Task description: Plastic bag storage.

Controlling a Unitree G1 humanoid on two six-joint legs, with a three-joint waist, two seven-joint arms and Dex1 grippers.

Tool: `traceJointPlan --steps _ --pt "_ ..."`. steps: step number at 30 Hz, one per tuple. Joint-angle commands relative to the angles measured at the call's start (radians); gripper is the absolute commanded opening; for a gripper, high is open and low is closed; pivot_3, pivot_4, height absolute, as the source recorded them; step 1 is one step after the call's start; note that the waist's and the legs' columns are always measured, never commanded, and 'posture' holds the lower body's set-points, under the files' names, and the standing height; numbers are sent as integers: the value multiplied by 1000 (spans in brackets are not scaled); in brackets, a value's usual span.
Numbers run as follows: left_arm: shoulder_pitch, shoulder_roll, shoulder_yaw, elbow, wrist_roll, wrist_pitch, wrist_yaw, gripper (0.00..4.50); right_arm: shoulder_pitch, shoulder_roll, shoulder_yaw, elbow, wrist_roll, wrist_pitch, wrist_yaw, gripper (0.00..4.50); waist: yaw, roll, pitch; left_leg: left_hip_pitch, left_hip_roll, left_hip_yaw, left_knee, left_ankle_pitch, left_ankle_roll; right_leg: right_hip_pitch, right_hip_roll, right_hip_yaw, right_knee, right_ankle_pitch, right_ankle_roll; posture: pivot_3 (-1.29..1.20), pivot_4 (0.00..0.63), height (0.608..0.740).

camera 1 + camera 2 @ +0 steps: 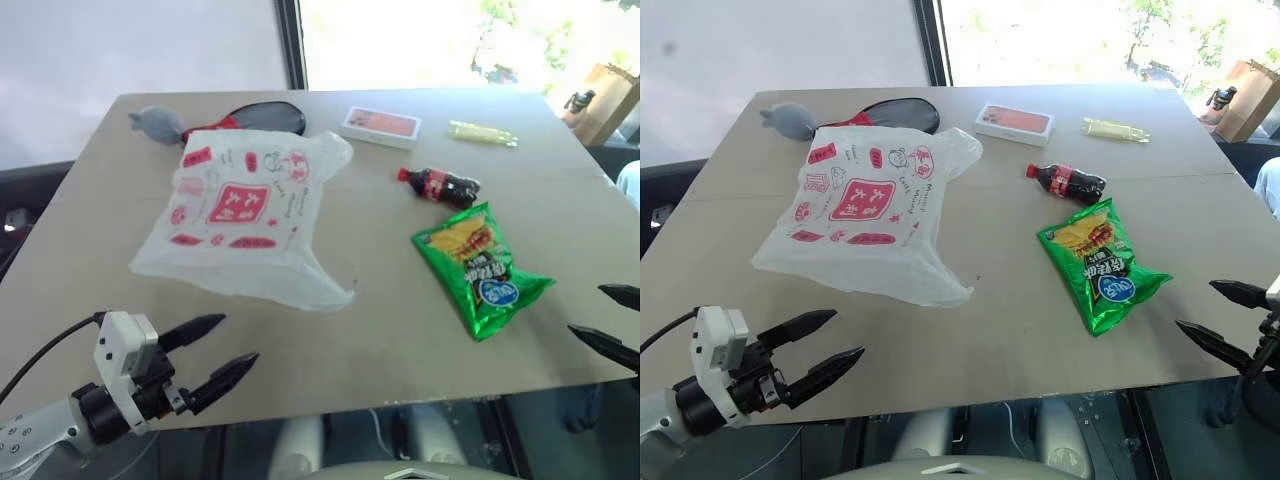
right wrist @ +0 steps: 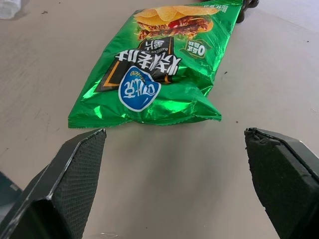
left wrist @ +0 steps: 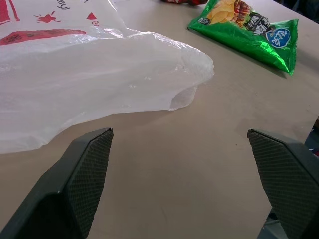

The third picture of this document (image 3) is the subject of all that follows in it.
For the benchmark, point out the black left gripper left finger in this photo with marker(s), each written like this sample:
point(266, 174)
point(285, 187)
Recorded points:
point(74, 179)

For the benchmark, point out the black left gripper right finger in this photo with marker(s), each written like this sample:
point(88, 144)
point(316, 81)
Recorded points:
point(286, 179)

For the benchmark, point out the white red-printed plastic bag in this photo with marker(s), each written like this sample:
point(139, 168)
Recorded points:
point(74, 82)

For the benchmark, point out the green potato chip bag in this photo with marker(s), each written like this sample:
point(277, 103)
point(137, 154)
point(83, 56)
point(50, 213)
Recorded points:
point(251, 32)

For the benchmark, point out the red packet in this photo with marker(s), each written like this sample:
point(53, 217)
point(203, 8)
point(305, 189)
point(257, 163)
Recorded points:
point(184, 2)

